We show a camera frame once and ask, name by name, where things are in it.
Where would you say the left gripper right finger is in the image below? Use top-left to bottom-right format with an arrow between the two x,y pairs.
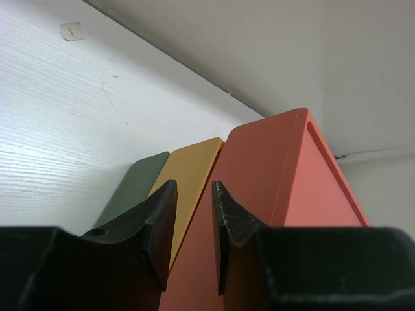
212,181 -> 414,310

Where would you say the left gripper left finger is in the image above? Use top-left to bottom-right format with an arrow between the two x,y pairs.
1,180 -> 178,310

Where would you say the red drawer box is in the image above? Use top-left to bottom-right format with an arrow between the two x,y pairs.
160,108 -> 368,310

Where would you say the yellow drawer box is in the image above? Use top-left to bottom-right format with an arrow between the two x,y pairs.
149,137 -> 224,267

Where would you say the green drawer box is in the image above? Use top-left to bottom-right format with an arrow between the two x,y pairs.
94,152 -> 170,227

